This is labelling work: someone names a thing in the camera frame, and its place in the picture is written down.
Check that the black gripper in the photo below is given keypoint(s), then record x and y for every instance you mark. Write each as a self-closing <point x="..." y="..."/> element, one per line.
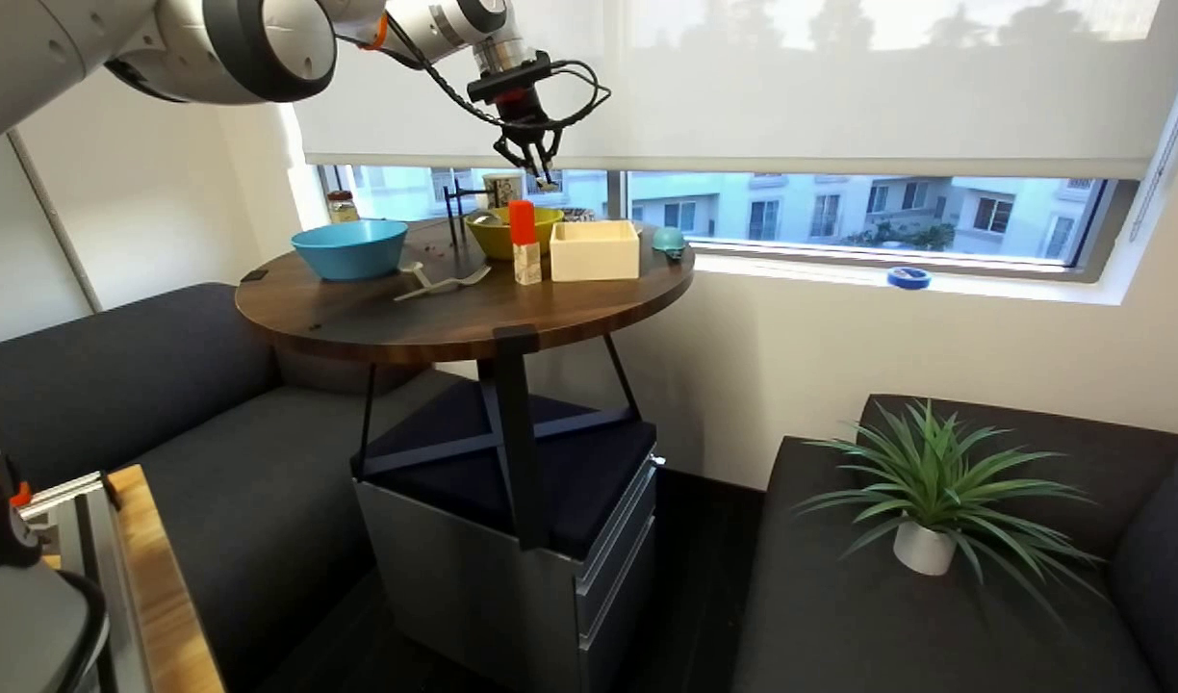
<point x="523" y="122"/>

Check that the dark navy seat cushion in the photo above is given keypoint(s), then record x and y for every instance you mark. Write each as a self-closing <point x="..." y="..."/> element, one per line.
<point x="574" y="487"/>

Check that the short cream plastic utensil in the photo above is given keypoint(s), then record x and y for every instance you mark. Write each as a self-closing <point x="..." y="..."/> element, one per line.
<point x="415" y="272"/>

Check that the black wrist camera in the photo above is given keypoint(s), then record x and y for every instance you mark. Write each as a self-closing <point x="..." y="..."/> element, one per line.
<point x="514" y="80"/>

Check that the green plant in white pot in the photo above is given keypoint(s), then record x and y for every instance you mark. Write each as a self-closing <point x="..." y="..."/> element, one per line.
<point x="926" y="546"/>

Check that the orange-capped wooden bottle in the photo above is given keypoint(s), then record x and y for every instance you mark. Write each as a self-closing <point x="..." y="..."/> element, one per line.
<point x="523" y="256"/>

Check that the grey metal filing cabinet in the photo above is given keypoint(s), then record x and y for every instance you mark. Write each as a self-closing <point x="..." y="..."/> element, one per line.
<point x="485" y="604"/>

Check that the wooden bench top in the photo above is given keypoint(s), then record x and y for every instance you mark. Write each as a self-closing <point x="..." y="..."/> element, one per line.
<point x="168" y="604"/>

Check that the dark grey armchair couch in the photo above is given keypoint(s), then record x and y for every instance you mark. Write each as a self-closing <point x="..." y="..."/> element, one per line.
<point x="844" y="616"/>

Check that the aluminium extrusion frame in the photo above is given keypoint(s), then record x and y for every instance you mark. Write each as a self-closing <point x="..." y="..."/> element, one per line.
<point x="69" y="512"/>

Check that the yellow bowl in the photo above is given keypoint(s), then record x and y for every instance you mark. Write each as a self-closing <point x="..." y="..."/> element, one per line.
<point x="492" y="237"/>

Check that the long dark grey couch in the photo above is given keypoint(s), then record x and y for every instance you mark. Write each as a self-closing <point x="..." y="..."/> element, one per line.
<point x="168" y="398"/>

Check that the cream wooden box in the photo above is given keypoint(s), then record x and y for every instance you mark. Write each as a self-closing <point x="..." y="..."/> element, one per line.
<point x="594" y="252"/>

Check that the window with white frame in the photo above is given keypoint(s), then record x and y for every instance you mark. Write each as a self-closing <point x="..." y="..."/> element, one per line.
<point x="804" y="213"/>

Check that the jar with brown lid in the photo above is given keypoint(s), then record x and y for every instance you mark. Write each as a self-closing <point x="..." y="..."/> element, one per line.
<point x="341" y="210"/>

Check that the blue tape roll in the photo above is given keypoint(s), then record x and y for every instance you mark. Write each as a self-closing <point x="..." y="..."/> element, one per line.
<point x="897" y="280"/>

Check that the cream plastic fork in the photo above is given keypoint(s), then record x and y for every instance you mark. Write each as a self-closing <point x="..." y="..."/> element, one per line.
<point x="437" y="290"/>

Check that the small teal round object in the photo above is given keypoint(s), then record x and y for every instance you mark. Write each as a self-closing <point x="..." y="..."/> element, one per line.
<point x="667" y="243"/>

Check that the blue bowl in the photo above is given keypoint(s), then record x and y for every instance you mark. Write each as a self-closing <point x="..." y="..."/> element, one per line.
<point x="351" y="256"/>

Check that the black table pedestal frame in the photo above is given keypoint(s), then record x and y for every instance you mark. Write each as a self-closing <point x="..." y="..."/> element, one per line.
<point x="514" y="438"/>

